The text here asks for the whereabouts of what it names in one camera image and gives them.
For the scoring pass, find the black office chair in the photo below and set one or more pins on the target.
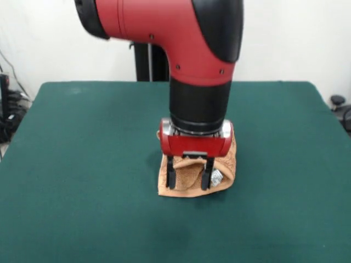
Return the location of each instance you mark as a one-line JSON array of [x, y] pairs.
[[338, 100]]

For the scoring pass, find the tan terry washcloth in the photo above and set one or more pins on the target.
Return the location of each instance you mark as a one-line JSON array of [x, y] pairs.
[[189, 178]]

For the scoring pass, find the dark green table cloth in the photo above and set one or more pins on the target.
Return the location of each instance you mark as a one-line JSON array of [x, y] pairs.
[[82, 164]]

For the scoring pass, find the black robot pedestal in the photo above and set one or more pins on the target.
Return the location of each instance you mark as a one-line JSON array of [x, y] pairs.
[[142, 63]]

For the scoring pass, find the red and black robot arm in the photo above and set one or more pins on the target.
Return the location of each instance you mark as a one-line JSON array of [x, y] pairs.
[[186, 41]]

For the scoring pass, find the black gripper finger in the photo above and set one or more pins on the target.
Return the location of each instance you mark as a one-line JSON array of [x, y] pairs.
[[206, 179], [171, 179]]

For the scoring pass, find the black electrical equipment pile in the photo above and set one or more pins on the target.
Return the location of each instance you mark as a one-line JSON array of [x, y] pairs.
[[8, 123]]

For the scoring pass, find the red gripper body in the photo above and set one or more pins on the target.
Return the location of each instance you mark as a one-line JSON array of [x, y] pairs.
[[194, 145]]

